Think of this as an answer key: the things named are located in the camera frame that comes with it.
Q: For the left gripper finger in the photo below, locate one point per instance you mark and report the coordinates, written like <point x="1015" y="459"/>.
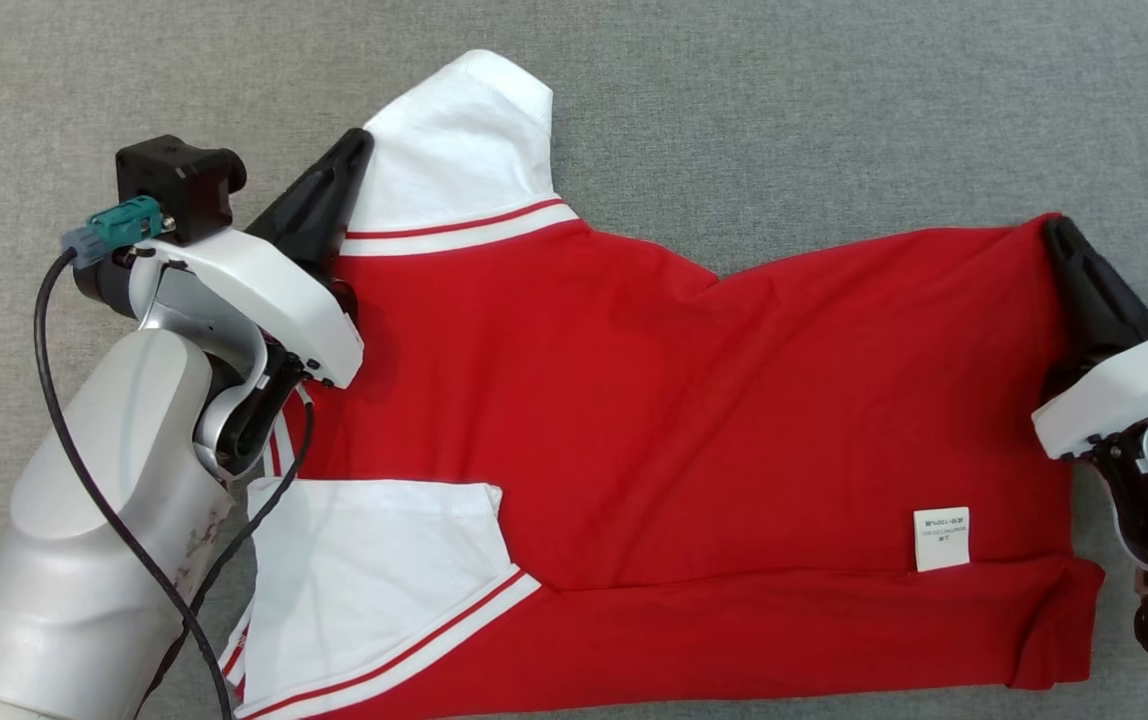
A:
<point x="319" y="205"/>

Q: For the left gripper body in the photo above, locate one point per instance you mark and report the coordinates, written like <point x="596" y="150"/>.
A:
<point x="274" y="290"/>

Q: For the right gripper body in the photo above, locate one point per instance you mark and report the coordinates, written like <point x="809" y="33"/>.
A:
<point x="1124" y="390"/>

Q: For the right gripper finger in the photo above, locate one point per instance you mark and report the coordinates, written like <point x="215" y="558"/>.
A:
<point x="1099" y="300"/>

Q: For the red shirt white sleeves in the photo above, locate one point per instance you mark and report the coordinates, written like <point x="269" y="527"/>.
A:
<point x="684" y="420"/>

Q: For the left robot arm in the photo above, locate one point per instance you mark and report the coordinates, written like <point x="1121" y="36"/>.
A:
<point x="84" y="500"/>

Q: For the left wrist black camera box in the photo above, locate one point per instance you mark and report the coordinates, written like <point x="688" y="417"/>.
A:
<point x="174" y="185"/>

